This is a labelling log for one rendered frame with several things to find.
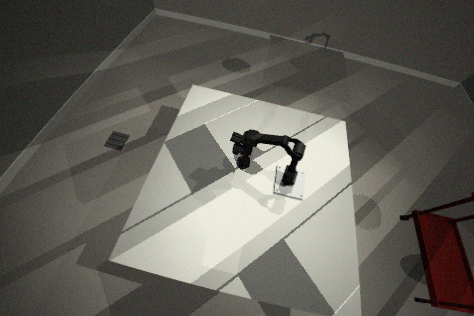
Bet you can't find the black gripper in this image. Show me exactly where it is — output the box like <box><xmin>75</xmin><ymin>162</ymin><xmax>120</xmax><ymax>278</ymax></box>
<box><xmin>239</xmin><ymin>147</ymin><xmax>253</xmax><ymax>168</ymax></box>

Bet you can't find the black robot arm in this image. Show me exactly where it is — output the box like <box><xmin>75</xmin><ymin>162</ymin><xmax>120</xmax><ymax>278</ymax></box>
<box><xmin>230</xmin><ymin>129</ymin><xmax>307</xmax><ymax>186</ymax></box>

